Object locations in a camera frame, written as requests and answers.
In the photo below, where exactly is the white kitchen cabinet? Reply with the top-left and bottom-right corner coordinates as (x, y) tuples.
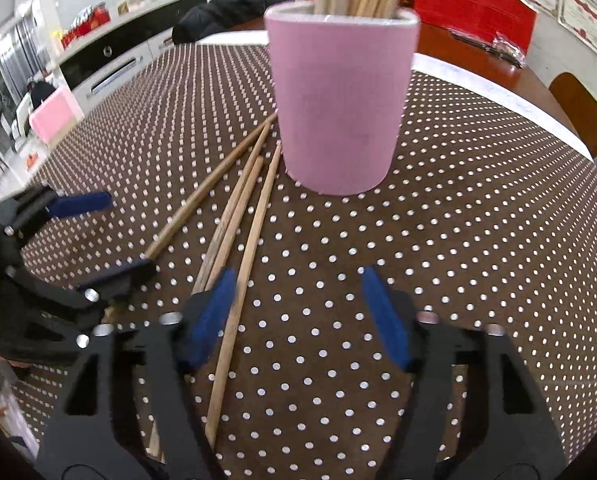
(58, 0), (206, 110)

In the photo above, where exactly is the brown polka dot tablecloth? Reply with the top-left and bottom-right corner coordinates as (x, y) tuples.
(24, 46), (597, 479)

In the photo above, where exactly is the black jacket on chair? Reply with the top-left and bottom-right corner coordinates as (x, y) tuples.
(172, 0), (294, 46)

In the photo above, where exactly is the pink cylindrical cup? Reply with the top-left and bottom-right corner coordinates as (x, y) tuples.
(264, 1), (421, 196)

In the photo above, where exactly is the brown wooden chair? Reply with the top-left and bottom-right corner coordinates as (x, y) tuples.
(549, 73), (597, 157)

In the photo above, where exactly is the plastic snack packet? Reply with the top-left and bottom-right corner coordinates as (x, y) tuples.
(451, 30), (527, 68)

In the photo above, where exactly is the red gift bag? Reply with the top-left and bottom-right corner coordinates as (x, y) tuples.
(415, 0), (537, 52)

